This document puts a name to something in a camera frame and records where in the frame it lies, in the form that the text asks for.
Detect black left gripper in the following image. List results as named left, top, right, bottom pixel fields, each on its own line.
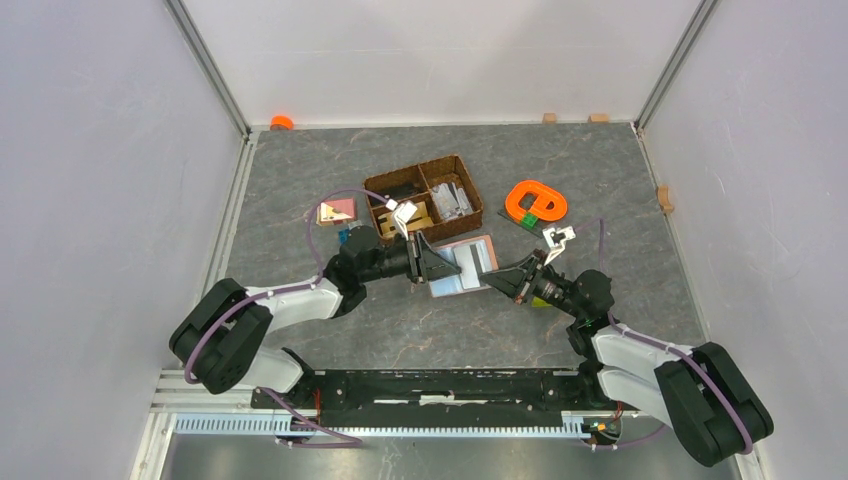
left=359, top=230, right=461, bottom=283

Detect brown woven basket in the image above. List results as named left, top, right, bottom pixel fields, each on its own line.
left=363, top=154, right=484, bottom=243

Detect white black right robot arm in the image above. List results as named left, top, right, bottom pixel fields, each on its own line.
left=479, top=250, right=775, bottom=467

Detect orange plastic ring toy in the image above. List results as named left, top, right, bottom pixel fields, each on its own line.
left=504, top=180, right=569, bottom=222

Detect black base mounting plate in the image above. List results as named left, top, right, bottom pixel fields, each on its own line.
left=281, top=368, right=627, bottom=427

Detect yellow-green small block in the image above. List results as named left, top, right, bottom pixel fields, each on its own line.
left=531, top=297, right=550, bottom=308

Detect grey cable duct strip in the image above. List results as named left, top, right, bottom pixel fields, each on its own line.
left=173, top=413, right=590, bottom=440

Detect orange round cap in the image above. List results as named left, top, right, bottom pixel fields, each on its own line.
left=269, top=115, right=294, bottom=131

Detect black cards in basket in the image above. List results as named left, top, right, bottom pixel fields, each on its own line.
left=369, top=182, right=426, bottom=201

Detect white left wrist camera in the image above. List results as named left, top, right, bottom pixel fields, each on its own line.
left=386, top=198, right=418, bottom=230

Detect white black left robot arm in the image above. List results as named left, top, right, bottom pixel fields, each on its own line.
left=168, top=226, right=461, bottom=408

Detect curved wooden piece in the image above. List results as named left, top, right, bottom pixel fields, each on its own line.
left=656, top=185, right=675, bottom=215

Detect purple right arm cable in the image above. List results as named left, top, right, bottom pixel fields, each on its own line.
left=569, top=218, right=757, bottom=455

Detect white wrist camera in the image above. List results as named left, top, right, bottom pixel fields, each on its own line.
left=542, top=226, right=576, bottom=266
left=386, top=198, right=418, bottom=230

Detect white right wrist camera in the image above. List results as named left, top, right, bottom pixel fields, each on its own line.
left=542, top=226, right=576, bottom=266

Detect green building block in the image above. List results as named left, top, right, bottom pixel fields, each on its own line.
left=520, top=213, right=539, bottom=231

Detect blue building block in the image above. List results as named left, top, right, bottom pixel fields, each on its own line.
left=338, top=228, right=351, bottom=244

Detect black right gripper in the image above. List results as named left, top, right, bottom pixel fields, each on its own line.
left=478, top=249, right=584, bottom=320

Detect pink tan small box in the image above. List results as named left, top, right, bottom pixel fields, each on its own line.
left=316, top=197, right=358, bottom=226

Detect gold card front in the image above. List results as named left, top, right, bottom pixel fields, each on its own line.
left=377, top=205, right=435, bottom=241

